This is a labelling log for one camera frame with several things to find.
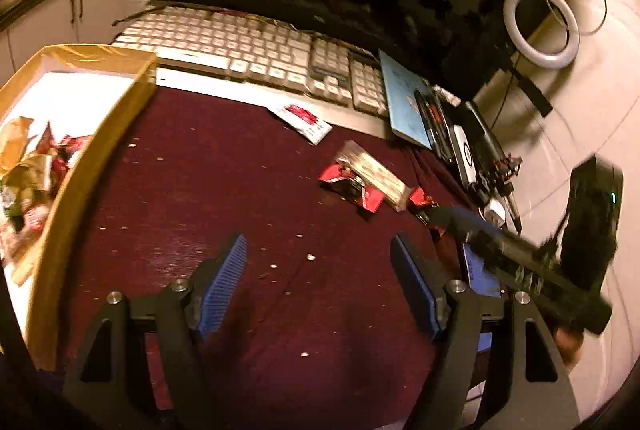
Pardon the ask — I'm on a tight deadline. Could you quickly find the blue notebook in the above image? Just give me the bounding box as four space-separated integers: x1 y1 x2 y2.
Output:
378 49 442 151

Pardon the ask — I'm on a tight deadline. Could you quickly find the long clear bar packet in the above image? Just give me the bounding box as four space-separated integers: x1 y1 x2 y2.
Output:
334 141 410 213

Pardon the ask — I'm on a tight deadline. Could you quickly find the brown labelled snack packet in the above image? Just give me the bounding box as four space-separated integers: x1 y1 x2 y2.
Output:
0 205 54 263

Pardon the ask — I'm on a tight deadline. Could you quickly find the burgundy tablecloth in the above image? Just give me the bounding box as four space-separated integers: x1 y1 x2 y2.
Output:
60 82 501 417

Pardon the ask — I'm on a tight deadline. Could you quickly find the black ring light mount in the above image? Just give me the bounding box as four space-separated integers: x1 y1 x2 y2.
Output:
515 75 554 119

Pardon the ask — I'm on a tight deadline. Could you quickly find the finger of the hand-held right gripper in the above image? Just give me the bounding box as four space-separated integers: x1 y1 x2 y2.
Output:
430 204 541 272

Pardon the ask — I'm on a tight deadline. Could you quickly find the white grey keyboard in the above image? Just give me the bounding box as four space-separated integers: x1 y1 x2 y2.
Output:
111 5 392 117

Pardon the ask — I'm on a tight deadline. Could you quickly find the dark red snack packet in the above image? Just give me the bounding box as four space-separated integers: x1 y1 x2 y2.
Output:
36 122 95 178

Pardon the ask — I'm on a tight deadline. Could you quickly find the grey kitchen cabinet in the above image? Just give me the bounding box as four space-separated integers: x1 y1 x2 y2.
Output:
0 0 127 87

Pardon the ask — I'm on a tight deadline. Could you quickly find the black red pen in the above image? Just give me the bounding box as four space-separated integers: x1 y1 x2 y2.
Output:
427 92 453 162
414 90 443 158

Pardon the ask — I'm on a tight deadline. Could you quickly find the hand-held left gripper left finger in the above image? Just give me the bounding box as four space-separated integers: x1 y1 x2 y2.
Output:
62 232 249 430

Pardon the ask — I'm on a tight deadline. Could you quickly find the green snack packet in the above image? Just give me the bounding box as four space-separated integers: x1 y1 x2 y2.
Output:
0 182 27 220

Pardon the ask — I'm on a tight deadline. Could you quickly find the smartphone with blue screen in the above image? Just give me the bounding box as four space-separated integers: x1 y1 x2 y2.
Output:
460 240 504 301

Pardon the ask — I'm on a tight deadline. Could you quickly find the white charger with ring mark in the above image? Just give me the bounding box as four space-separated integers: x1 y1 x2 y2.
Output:
447 124 479 187

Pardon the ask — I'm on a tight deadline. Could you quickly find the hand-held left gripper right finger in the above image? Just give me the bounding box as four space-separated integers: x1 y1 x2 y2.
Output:
390 234 581 430

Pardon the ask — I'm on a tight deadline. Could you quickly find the shallow cardboard box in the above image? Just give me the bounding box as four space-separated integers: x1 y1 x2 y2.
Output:
0 44 160 372

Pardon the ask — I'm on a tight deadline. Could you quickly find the white plug adapter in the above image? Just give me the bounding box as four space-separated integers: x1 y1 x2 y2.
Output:
482 201 507 227

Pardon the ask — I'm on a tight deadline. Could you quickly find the red black snack packet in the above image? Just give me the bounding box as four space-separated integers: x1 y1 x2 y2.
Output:
319 162 387 214

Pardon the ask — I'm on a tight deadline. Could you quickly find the yellow chip bag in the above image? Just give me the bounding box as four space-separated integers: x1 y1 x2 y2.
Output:
0 116 54 207

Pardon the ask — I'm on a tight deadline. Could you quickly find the white red sachet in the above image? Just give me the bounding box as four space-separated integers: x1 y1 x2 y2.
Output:
267 102 334 146

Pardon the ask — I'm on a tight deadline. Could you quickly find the white ring light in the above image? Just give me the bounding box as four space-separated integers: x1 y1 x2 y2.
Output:
502 0 581 71

